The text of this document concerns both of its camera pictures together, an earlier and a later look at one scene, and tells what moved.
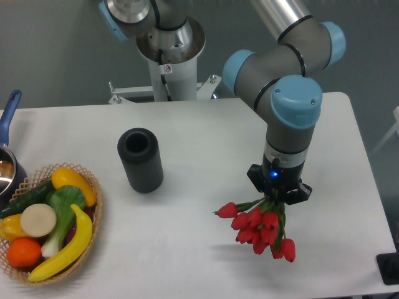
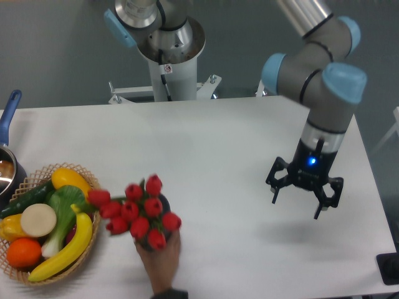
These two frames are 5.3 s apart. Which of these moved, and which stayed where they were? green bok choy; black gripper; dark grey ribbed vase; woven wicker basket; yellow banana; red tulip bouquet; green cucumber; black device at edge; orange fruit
Moved: dark grey ribbed vase; black gripper; red tulip bouquet
Stayed: yellow banana; black device at edge; green bok choy; orange fruit; green cucumber; woven wicker basket
